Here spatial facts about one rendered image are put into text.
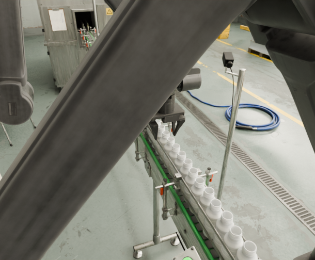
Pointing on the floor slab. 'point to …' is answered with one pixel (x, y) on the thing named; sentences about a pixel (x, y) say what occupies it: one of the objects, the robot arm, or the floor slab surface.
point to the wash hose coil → (247, 124)
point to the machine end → (69, 49)
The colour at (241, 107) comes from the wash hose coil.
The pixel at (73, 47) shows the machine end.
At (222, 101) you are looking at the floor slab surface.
